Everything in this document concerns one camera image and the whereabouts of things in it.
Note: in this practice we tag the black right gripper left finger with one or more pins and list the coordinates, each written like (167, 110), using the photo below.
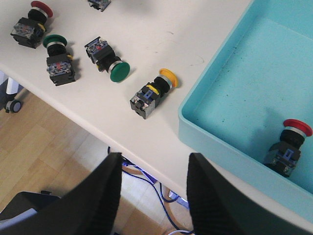
(89, 209)

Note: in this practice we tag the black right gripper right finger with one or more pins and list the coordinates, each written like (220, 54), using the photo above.
(218, 208)

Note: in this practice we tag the red button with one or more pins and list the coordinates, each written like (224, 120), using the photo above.
(283, 156)
(28, 32)

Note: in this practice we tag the yellow button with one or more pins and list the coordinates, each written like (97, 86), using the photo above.
(150, 95)
(99, 4)

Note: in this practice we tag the turquoise plastic box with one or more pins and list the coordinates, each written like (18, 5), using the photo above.
(260, 76)

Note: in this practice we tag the white caster chair leg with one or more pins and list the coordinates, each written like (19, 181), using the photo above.
(9, 88)

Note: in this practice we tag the green button front left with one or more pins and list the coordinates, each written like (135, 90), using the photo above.
(59, 61)

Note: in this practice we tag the green button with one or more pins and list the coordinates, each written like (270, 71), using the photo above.
(104, 57)
(59, 61)

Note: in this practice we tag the green button centre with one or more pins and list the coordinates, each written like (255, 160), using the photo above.
(104, 57)

